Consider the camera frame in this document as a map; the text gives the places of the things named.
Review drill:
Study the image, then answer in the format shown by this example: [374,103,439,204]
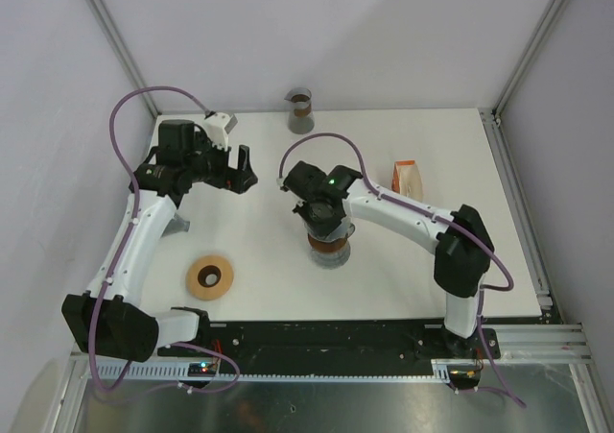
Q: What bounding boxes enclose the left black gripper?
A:
[183,132,256,194]

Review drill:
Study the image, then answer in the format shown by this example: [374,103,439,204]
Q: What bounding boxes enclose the dark wooden dripper ring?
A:
[307,236,348,256]

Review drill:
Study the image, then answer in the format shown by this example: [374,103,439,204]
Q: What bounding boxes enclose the clear ribbed glass server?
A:
[310,244,351,270]

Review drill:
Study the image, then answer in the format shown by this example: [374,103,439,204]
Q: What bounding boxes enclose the grey glass carafe with collar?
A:
[284,87,315,135]

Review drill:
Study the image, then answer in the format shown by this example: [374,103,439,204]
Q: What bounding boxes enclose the light wooden dripper ring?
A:
[184,254,235,301]

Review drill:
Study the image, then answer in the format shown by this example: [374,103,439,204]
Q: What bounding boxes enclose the blue ribbed cone dripper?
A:
[328,219,355,242]

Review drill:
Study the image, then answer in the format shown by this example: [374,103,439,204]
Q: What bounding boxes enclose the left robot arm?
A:
[61,112,258,362]

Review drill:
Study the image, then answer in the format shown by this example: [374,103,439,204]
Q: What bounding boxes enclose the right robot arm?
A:
[278,161,493,357]

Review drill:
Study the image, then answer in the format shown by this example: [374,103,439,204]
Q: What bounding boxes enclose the orange coffee filter holder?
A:
[391,160,415,196]

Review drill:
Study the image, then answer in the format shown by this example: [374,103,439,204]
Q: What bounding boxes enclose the white paper coffee filters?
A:
[399,164,423,202]

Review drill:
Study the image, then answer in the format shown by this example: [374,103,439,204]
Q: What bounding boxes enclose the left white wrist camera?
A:
[202,112,238,150]

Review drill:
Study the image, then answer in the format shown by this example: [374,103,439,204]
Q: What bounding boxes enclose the white slotted cable duct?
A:
[84,359,457,385]

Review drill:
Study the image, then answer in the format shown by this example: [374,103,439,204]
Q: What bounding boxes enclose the left aluminium corner post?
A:
[84,0,148,89]

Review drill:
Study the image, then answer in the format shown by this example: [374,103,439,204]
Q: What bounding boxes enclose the aluminium corner post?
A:
[491,0,571,117]
[84,0,148,89]

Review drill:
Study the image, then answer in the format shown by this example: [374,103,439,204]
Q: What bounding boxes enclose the right aluminium corner post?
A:
[491,0,571,117]

